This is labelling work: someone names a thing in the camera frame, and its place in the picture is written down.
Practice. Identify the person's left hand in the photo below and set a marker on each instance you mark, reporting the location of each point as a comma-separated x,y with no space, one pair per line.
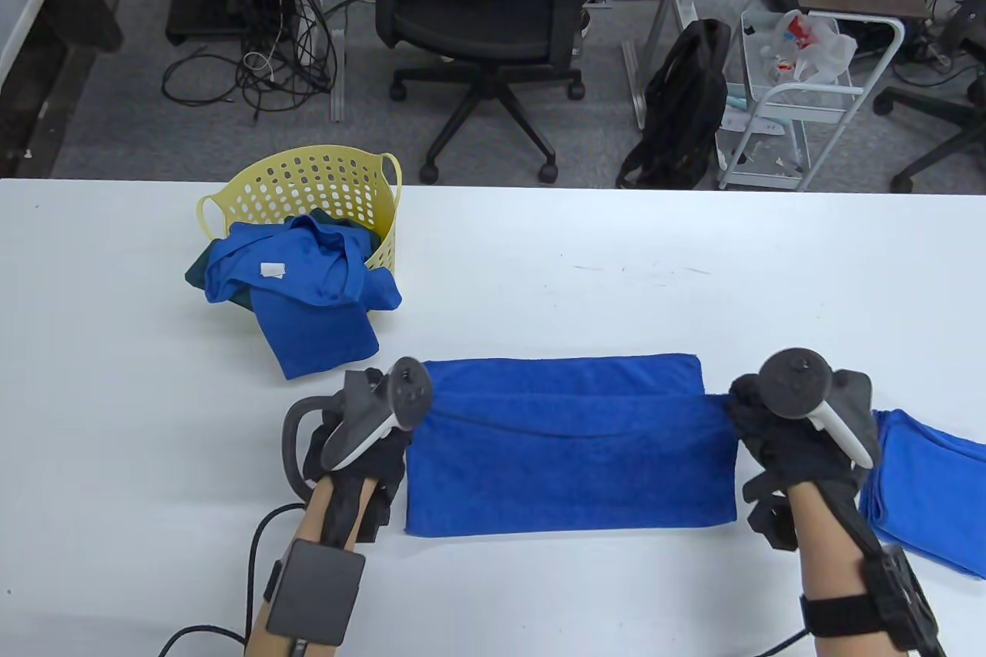
370,464

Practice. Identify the person's right hand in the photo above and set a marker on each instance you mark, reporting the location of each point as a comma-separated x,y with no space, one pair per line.
786,449

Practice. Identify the blue clothes shirt white tag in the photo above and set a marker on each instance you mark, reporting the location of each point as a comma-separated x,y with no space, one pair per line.
316,333

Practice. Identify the blue towel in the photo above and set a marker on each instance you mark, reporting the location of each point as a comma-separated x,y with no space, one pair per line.
932,503
570,472

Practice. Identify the dark green clothes garment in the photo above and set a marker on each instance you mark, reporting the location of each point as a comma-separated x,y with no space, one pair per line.
196,273

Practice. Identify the yellow perforated laundry basket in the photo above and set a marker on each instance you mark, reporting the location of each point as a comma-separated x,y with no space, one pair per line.
308,168

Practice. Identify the person's left forearm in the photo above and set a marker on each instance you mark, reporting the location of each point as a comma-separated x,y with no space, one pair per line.
316,514

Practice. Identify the person's right forearm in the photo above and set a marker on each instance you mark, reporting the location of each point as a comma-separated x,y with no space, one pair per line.
828,557

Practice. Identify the grey handheld controller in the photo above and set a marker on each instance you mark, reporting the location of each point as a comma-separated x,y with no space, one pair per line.
797,383
370,410

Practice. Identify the black sensor box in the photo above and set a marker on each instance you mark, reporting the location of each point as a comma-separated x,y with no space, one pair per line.
316,591

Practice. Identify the white utility cart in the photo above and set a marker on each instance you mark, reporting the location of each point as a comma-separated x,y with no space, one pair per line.
809,110

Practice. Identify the black backpack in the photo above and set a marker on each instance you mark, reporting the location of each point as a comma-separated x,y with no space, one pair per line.
685,102

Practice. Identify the grey metal desk leg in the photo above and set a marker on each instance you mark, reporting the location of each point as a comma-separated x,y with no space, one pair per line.
339,95

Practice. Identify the black swivel chair base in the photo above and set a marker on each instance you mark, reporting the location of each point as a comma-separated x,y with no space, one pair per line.
947,114

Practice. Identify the white plastic bag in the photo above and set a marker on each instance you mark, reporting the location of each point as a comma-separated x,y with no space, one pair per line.
828,52

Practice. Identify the white power strip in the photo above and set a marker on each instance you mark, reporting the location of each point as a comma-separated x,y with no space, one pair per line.
312,18

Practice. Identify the black office chair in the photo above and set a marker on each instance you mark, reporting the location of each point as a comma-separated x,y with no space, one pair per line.
477,18

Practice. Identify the dark brown desk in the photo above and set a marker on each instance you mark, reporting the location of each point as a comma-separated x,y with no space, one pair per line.
88,10

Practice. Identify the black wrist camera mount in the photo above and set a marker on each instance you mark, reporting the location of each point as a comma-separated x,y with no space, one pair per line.
379,518
770,514

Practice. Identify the black mesh wrist bracket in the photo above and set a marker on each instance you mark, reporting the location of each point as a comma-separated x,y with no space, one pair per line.
897,595

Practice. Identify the grey metal desk frame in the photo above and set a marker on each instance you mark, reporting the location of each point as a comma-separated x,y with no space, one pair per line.
662,2

